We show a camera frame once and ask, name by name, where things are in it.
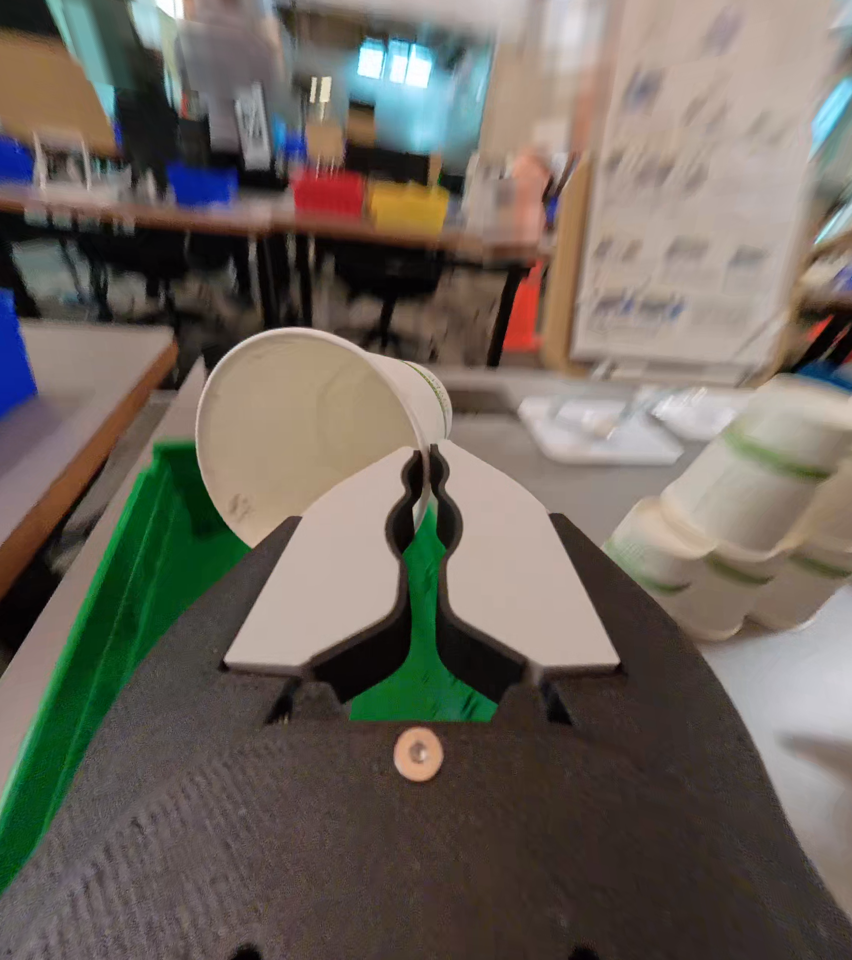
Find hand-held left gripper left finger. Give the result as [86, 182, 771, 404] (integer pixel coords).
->
[223, 446, 428, 704]

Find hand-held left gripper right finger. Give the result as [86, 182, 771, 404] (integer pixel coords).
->
[428, 438, 622, 704]

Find green plastic box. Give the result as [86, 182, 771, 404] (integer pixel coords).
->
[0, 441, 502, 950]

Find grey desk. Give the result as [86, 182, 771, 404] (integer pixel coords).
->
[0, 360, 852, 960]

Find wooden document stand white base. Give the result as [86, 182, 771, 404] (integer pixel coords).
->
[519, 0, 847, 468]

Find orange traffic cone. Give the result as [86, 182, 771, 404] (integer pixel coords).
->
[504, 261, 548, 355]

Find black office chair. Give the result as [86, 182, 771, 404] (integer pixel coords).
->
[336, 247, 445, 354]

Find long wooden work table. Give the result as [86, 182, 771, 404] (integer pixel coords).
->
[0, 180, 556, 369]

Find yellow plastic bin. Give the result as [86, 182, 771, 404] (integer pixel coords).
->
[367, 181, 451, 235]

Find red plastic bin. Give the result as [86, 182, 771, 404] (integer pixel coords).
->
[292, 169, 367, 220]

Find printed instruction sheet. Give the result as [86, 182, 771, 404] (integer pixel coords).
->
[572, 0, 839, 369]

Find brown cardboard sheet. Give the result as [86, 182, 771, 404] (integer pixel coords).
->
[0, 26, 118, 155]

